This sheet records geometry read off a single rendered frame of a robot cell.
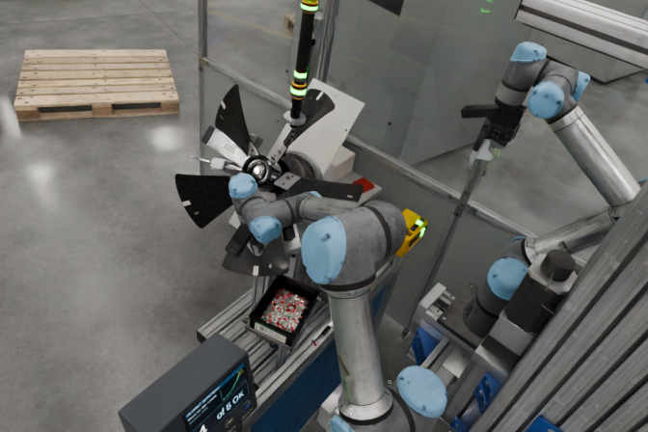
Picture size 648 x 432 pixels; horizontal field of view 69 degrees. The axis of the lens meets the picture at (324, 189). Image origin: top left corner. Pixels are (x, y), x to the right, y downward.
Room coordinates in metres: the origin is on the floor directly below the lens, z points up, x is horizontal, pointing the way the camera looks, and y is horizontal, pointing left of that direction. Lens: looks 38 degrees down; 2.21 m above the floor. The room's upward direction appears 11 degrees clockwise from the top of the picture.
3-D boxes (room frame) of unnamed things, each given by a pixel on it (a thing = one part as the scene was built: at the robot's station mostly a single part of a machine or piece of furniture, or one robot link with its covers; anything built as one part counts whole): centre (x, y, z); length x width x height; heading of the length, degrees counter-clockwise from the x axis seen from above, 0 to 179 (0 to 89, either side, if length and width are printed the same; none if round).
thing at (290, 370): (1.01, -0.12, 0.82); 0.90 x 0.04 x 0.08; 148
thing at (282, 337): (1.04, 0.05, 0.85); 0.22 x 0.17 x 0.07; 163
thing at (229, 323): (1.52, 0.14, 0.04); 0.62 x 0.45 x 0.08; 148
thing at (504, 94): (1.22, -0.45, 1.70); 0.08 x 0.08 x 0.05
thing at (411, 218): (1.35, -0.33, 1.02); 0.16 x 0.10 x 0.11; 148
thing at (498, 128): (1.22, -0.45, 1.62); 0.09 x 0.08 x 0.12; 58
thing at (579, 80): (1.16, -0.53, 1.78); 0.11 x 0.11 x 0.08; 61
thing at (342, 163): (1.88, -0.01, 0.92); 0.17 x 0.16 x 0.11; 148
